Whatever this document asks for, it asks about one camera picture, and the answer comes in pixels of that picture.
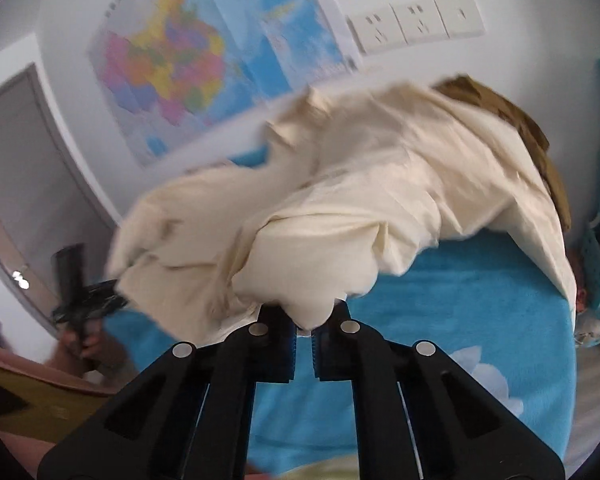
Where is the person's yellow shirt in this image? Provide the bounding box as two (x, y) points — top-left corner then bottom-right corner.
(0, 362), (131, 461)

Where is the white wall socket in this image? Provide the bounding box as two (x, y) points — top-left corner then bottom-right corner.
(347, 10), (406, 56)
(390, 0), (451, 46)

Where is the white wall switch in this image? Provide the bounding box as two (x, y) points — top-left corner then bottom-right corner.
(432, 0), (486, 38)

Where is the clear plastic bag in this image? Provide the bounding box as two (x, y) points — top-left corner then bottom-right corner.
(572, 285), (600, 350)

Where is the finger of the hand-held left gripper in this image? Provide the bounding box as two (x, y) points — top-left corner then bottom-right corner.
(87, 280), (130, 313)

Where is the blue floral bed sheet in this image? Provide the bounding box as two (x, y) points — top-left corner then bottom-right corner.
(102, 152), (581, 480)

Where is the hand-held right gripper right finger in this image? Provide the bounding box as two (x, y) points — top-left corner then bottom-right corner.
(311, 304), (566, 480)

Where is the cream garment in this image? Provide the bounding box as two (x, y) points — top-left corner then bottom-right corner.
(107, 80), (578, 356)

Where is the person's left hand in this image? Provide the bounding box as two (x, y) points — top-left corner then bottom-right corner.
(52, 317), (116, 376)

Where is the person's left forearm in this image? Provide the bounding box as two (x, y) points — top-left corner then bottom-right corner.
(0, 332), (137, 396)

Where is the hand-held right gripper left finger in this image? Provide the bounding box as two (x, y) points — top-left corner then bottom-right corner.
(36, 305), (297, 480)

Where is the brown cloth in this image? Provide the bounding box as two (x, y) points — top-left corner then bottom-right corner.
(435, 74), (573, 233)

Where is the colourful wall map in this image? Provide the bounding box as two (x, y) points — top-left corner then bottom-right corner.
(87, 0), (361, 168)

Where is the grey door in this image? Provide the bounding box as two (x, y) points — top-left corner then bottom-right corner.
(0, 62), (125, 333)

